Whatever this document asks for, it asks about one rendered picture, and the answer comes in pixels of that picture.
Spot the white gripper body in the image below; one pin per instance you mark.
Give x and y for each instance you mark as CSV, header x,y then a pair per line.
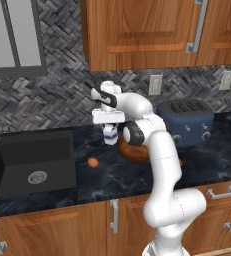
x,y
108,116

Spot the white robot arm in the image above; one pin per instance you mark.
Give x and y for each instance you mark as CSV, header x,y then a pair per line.
x,y
163,160

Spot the white and blue milk carton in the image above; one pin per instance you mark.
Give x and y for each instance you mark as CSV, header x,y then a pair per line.
x,y
111,136

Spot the brown wooden bowl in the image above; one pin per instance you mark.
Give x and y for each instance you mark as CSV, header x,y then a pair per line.
x,y
133,154

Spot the black sink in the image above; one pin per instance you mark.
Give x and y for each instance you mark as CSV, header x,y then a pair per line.
x,y
30,160

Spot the brown egg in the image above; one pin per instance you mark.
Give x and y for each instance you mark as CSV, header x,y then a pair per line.
x,y
93,162

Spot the blue toaster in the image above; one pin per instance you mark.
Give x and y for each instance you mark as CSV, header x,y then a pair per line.
x,y
187,123

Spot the wooden base cupboard door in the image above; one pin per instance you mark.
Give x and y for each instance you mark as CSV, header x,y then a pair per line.
x,y
210,233
53,233
130,230

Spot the grey framed window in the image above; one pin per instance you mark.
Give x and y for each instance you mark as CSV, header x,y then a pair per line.
x,y
17,33

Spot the wooden drawer front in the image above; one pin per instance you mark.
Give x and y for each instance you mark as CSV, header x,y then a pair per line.
x,y
220,202

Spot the grey wall socket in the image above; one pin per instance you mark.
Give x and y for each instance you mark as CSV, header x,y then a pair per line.
x,y
227,80
155,84

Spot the wooden wall cupboard door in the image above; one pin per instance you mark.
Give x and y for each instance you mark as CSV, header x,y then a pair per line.
x,y
137,30
223,33

